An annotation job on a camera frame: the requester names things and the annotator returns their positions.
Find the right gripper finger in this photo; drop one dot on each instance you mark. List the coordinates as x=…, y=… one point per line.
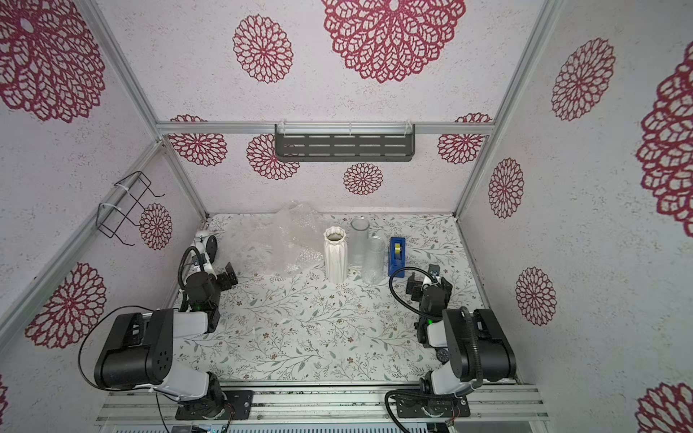
x=414, y=288
x=434, y=270

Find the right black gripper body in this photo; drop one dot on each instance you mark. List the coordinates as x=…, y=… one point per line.
x=419, y=288

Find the white ribbed ceramic vase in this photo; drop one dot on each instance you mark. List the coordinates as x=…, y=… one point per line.
x=336, y=254

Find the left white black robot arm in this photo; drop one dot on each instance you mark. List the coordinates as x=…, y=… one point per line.
x=138, y=353

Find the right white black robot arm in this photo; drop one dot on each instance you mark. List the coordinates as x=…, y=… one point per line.
x=469, y=344

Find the blue tape dispenser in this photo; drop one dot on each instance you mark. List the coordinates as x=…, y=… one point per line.
x=397, y=257

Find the front clear glass vase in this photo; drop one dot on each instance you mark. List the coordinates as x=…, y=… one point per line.
x=374, y=261

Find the clear glass vase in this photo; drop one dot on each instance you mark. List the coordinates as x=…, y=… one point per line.
x=374, y=261
x=357, y=240

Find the back clear glass vase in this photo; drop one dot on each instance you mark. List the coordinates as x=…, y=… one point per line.
x=357, y=240

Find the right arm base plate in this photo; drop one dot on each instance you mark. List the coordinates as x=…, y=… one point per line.
x=430, y=407

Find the black wire wall basket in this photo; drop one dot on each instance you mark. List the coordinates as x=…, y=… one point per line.
x=116, y=212

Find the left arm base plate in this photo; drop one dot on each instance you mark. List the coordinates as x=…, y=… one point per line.
x=229, y=405

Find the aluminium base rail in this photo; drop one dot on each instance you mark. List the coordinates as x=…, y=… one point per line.
x=274, y=404

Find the grey slotted wall shelf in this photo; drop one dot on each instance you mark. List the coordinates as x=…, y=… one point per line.
x=350, y=143

